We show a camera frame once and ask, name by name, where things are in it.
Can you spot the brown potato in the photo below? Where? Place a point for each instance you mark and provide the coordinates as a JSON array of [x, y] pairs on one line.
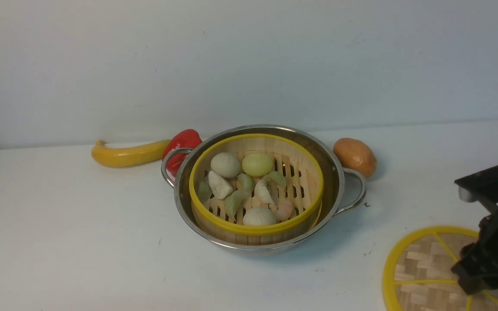
[[356, 155]]

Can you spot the red bell pepper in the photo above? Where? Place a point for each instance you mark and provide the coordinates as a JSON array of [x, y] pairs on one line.
[[188, 138]]

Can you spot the yellow bamboo steamer basket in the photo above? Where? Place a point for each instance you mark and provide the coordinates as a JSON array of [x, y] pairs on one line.
[[216, 206]]

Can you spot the white dumpling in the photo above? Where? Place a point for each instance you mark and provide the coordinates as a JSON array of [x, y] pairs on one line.
[[262, 192], [219, 186]]

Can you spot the green dumpling middle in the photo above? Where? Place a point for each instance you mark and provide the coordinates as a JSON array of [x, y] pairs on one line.
[[246, 182]]

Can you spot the green dumpling front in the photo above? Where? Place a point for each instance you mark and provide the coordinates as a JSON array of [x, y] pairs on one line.
[[233, 202]]

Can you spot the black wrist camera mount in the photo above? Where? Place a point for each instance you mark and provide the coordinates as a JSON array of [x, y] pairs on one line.
[[481, 186]]

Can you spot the stainless steel pot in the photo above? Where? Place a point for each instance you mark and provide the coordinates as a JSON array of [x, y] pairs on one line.
[[342, 189]]

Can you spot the yellow-green round bun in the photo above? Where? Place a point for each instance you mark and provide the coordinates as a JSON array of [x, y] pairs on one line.
[[257, 164]]

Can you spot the pink dumpling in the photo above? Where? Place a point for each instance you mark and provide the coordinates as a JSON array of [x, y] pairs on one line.
[[284, 210]]

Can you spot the yellow plastic banana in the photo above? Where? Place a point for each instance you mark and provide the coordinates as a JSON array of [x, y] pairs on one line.
[[128, 157]]

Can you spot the green dumpling upper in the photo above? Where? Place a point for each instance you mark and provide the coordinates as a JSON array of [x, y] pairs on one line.
[[275, 177]]

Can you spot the yellow woven steamer lid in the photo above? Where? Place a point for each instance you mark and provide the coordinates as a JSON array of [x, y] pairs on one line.
[[417, 275]]

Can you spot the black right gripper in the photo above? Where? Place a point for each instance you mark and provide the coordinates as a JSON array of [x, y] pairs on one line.
[[477, 267]]

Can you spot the green dumpling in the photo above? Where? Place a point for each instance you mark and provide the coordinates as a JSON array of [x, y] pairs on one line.
[[275, 177], [204, 192], [246, 182], [233, 202]]

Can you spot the white dumpling centre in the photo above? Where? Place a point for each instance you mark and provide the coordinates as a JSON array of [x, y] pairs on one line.
[[262, 192]]

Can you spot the white dumpling left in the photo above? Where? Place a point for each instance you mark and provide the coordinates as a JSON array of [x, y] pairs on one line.
[[219, 186]]

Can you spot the green dumpling far left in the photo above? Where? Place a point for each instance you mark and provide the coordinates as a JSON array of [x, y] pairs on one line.
[[204, 192]]

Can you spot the white bun front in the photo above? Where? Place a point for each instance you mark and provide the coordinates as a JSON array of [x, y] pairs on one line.
[[259, 216]]

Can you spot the white round bun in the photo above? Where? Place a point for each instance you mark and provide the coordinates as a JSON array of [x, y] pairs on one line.
[[227, 165]]

